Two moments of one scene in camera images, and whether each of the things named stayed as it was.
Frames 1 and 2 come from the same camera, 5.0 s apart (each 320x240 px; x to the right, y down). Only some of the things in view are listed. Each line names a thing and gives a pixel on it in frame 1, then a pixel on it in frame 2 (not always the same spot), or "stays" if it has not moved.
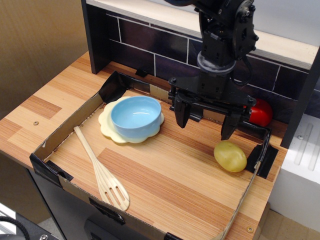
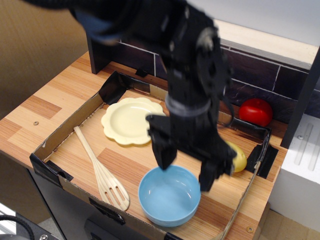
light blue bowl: [136, 116] -> [169, 197]
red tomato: [261, 113] stays
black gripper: [209, 91] -> [198, 135]
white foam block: [296, 195] stays
